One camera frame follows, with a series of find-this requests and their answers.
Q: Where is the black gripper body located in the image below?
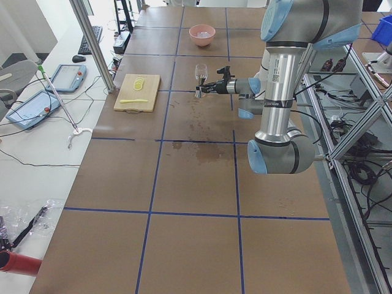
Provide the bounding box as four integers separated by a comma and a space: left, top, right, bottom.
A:
212, 80, 228, 94

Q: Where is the steel double jigger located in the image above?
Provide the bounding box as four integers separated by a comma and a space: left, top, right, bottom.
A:
195, 75, 206, 99

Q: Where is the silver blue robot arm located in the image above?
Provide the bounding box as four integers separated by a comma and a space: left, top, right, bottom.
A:
196, 1, 363, 174

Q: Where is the clear wine glass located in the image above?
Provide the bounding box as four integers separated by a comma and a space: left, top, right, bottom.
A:
195, 64, 208, 80

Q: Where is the clear ice cubes pile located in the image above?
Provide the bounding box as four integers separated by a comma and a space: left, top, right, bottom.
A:
196, 31, 211, 39

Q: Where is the pink bowl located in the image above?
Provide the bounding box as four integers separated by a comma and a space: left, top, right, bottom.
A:
189, 24, 216, 47

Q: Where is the bamboo cutting board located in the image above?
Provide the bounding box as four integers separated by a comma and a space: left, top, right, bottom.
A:
113, 74, 160, 112

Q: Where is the yellow plastic knife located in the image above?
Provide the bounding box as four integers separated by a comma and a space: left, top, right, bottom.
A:
119, 99, 149, 104

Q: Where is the black power box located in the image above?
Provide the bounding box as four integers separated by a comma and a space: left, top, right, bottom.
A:
113, 31, 130, 55

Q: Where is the black keyboard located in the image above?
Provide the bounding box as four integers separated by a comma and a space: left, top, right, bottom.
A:
77, 25, 104, 56

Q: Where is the black computer mouse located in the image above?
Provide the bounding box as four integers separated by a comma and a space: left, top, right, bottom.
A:
72, 55, 86, 63

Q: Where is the metal reacher grabber stick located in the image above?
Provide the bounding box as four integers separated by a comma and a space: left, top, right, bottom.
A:
37, 65, 92, 149

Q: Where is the blue teach pendant far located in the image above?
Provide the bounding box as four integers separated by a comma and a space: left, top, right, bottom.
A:
50, 64, 87, 93

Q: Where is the blue teach pendant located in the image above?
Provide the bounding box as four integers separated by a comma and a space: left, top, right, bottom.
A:
6, 90, 60, 130
50, 64, 87, 93

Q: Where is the blue teach pendant near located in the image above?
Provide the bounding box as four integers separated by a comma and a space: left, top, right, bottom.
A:
6, 90, 60, 130

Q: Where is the blue storage bin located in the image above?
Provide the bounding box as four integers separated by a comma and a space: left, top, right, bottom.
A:
371, 15, 392, 46

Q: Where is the grey office chair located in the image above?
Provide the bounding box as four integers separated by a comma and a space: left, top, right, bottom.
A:
1, 60, 38, 119

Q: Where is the clear plastic bag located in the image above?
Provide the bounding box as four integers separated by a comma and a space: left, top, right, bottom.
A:
1, 198, 65, 244

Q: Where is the red cylinder tube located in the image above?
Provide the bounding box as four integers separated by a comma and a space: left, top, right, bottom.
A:
1, 251, 42, 276

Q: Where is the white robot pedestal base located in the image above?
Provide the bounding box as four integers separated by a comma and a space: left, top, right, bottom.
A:
254, 49, 270, 83

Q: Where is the aluminium frame post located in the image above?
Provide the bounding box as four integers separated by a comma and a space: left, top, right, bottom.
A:
69, 0, 115, 93

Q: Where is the black strap tool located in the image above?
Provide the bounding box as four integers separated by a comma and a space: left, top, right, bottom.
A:
10, 206, 48, 249

